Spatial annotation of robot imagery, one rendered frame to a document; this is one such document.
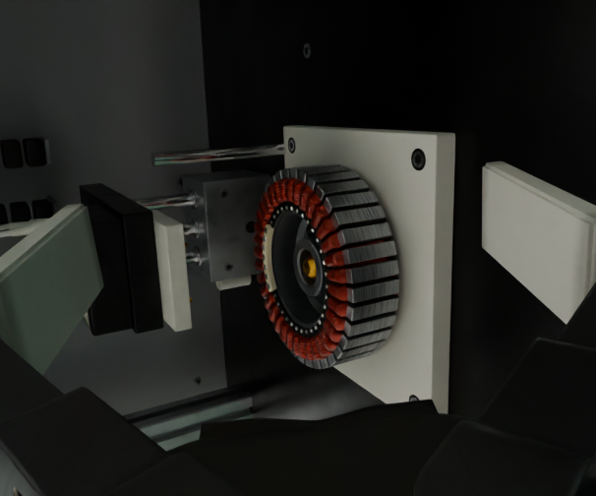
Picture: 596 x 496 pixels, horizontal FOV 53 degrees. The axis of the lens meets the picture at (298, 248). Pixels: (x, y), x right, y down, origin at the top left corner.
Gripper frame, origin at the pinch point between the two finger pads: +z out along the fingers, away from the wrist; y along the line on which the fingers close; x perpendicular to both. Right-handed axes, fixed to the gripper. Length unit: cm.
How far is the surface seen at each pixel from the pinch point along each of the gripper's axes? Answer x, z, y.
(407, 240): -3.9, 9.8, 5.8
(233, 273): -10.0, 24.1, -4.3
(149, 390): -24.3, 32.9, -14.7
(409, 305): -7.2, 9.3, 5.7
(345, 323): -7.4, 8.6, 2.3
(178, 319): -7.9, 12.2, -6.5
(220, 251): -8.1, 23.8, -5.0
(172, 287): -6.1, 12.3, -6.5
